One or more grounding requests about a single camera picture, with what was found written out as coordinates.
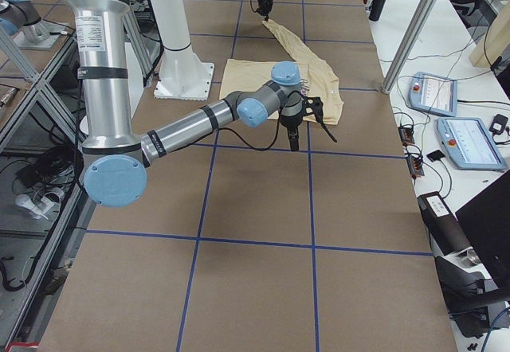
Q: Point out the lower blue teach pendant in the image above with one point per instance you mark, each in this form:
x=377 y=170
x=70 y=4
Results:
x=468 y=144

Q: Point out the aluminium frame post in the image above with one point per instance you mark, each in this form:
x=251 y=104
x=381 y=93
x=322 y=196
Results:
x=417 y=22

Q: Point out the black box with label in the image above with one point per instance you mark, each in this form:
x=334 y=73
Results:
x=442 y=224

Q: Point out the wooden board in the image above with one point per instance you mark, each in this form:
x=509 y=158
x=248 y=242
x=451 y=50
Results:
x=494 y=42

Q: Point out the black monitor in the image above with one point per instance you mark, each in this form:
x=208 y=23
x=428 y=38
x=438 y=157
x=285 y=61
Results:
x=485 y=222

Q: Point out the blue teach pendant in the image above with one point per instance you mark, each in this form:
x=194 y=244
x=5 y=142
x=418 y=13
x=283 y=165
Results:
x=468 y=144
x=434 y=94

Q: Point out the small black power adapter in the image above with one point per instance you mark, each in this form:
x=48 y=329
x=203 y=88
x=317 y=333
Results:
x=498 y=124

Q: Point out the beige long-sleeve printed shirt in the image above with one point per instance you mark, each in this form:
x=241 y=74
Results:
x=317 y=75

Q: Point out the white camera stand pillar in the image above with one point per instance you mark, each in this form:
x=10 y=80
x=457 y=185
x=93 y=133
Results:
x=182 y=75

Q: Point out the upper blue teach pendant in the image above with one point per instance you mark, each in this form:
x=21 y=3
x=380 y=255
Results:
x=434 y=94

